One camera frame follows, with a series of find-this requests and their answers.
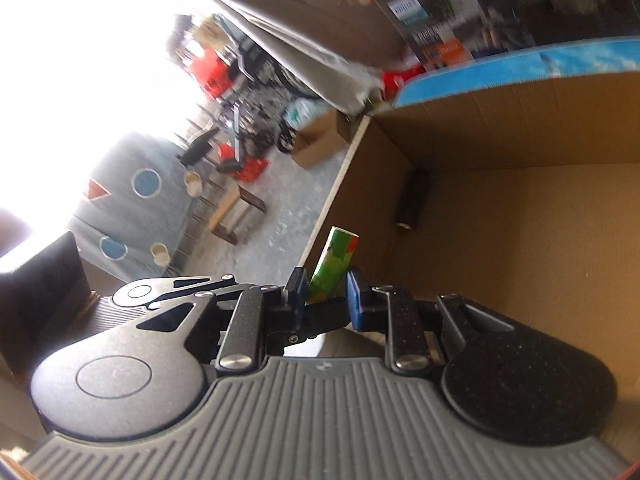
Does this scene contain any black cosmetic tube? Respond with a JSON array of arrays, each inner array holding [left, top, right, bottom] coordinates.
[[396, 167, 430, 233]]

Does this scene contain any black padded seat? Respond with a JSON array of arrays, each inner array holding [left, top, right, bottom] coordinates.
[[177, 129, 221, 166]]

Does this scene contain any green patterned tube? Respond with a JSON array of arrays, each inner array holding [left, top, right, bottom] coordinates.
[[306, 226, 360, 306]]

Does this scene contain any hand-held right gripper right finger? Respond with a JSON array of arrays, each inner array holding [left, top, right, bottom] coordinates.
[[346, 268, 515, 375]]

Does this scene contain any teal plastic bag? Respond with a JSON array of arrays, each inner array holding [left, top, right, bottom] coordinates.
[[282, 97, 321, 126]]

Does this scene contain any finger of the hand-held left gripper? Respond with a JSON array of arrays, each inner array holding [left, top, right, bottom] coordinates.
[[149, 274, 287, 311]]

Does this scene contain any small cardboard box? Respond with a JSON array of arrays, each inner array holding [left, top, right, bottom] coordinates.
[[291, 109, 353, 168]]

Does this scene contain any orange printed carton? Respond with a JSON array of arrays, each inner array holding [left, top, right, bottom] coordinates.
[[332, 0, 538, 73]]

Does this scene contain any wooden stool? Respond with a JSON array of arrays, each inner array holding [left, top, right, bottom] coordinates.
[[207, 182, 267, 247]]

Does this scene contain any large cardboard box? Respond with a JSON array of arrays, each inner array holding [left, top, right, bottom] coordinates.
[[299, 67, 640, 466]]

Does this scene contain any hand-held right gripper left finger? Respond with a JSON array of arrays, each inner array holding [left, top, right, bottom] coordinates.
[[135, 267, 308, 374]]

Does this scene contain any grey cloth with blue circles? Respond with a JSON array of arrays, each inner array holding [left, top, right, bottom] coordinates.
[[67, 137, 201, 283]]

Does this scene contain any red and black parked vehicle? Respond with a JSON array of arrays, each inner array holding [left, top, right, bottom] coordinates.
[[170, 12, 301, 111]]

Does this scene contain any red cloth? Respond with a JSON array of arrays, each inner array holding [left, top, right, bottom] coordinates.
[[381, 66, 426, 98]]

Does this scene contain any beige curtain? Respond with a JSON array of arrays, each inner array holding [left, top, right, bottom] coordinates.
[[205, 0, 386, 113]]

